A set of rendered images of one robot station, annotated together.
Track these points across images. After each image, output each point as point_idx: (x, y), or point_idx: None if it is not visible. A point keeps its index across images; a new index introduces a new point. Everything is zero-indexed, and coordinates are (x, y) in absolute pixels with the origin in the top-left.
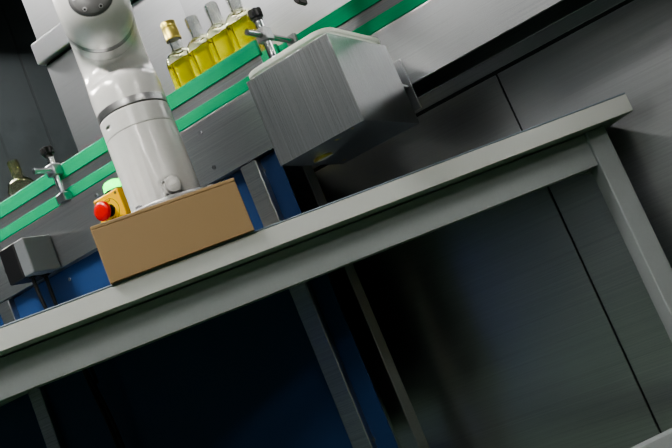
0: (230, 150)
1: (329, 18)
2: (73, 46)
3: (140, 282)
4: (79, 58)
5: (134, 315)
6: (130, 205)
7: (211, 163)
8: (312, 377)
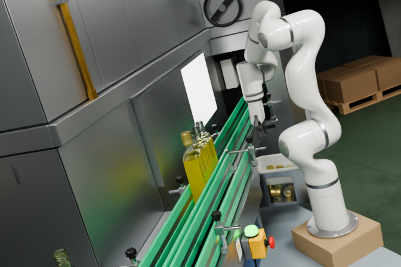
0: (255, 204)
1: (230, 145)
2: (320, 145)
3: None
4: (312, 151)
5: None
6: (344, 219)
7: (253, 211)
8: None
